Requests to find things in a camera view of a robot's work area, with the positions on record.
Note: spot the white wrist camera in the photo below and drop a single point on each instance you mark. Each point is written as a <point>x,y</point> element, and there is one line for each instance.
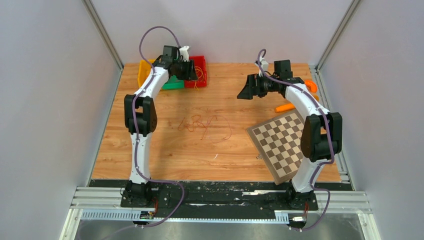
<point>184,53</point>
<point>262,65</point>

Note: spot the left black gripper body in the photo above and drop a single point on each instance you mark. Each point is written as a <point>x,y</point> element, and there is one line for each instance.
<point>182,70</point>

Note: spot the yellow plastic bin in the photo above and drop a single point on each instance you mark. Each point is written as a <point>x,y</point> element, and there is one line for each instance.
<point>144,70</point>

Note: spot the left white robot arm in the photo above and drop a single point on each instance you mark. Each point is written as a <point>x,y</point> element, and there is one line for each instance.
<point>141,120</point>

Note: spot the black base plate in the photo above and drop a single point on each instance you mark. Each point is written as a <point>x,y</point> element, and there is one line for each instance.
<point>218,198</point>

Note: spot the aluminium frame rail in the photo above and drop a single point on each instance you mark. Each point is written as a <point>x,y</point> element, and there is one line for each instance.
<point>103,203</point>

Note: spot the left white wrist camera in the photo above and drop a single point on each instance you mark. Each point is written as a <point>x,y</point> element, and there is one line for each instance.
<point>184,53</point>

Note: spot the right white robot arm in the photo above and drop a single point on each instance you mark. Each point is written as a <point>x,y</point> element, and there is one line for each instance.
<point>321,136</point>

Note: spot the orange curved plastic piece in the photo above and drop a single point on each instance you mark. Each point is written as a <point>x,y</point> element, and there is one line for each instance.
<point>311,86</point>

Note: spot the red plastic bin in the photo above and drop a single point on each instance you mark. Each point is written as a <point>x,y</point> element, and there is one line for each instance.
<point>201,71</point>

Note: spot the green plastic bin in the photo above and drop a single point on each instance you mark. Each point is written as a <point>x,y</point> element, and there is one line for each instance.
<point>173,83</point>

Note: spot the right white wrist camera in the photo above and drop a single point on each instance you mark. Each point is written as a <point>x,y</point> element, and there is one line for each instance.
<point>262,65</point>

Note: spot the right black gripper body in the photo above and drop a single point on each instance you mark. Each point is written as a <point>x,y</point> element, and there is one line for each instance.
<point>266,85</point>

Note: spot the wooden chessboard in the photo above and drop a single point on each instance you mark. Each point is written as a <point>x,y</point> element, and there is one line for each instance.
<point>278,141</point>

